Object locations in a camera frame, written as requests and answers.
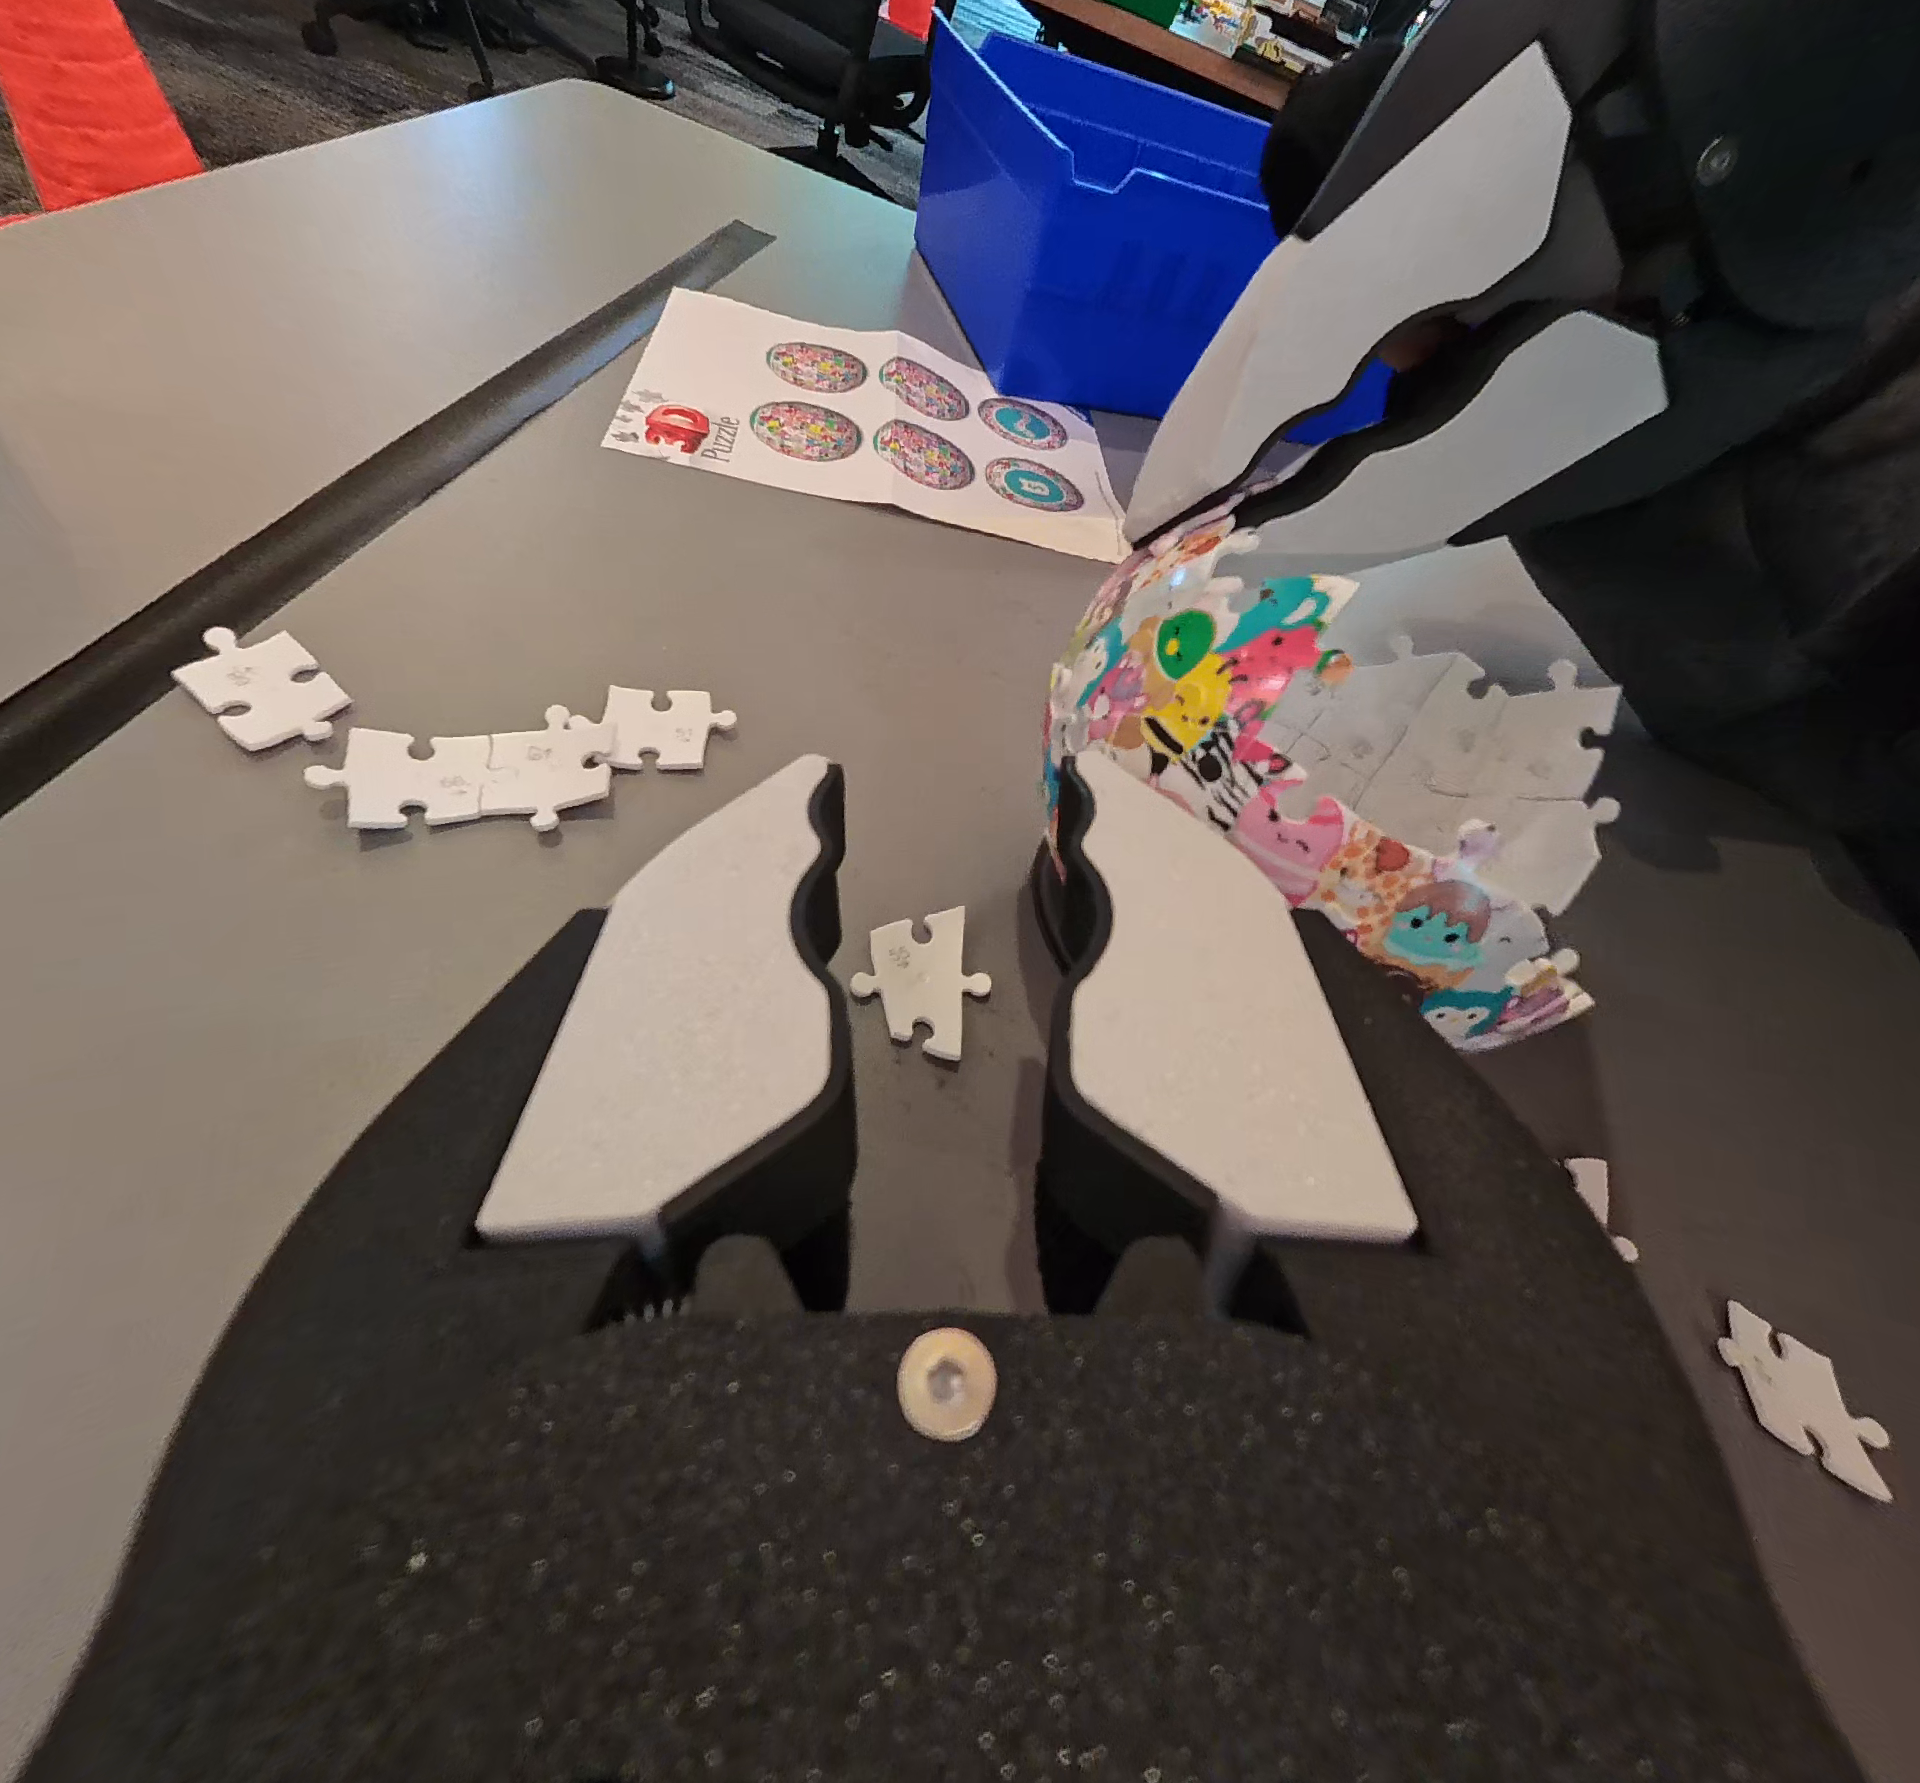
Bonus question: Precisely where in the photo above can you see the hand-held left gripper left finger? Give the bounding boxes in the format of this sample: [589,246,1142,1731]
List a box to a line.
[475,750,864,1319]

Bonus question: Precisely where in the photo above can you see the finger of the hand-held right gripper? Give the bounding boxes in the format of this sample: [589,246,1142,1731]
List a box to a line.
[1241,309,1679,558]
[1123,41,1625,548]

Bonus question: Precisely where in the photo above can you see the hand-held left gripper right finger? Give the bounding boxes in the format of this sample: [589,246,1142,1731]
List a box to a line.
[1035,750,1423,1319]

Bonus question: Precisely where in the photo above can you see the white puzzle piece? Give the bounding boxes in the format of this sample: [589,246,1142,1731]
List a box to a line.
[591,688,744,777]
[854,905,995,1067]
[1559,1159,1638,1260]
[169,626,351,750]
[1721,1301,1888,1501]

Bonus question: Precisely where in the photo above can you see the partly built puzzle ball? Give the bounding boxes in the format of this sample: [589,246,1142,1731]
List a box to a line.
[1045,519,1625,1050]

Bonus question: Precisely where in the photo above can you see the joined white puzzle pieces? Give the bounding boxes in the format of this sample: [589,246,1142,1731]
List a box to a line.
[305,704,616,829]

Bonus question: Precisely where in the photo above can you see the puzzle instruction sheet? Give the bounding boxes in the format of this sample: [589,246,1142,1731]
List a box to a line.
[604,286,1130,566]

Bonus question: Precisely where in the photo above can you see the blue plastic bin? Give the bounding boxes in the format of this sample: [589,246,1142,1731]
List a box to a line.
[916,5,1397,449]

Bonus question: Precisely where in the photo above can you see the wooden table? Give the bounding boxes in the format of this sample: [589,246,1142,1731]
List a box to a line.
[954,0,1311,116]

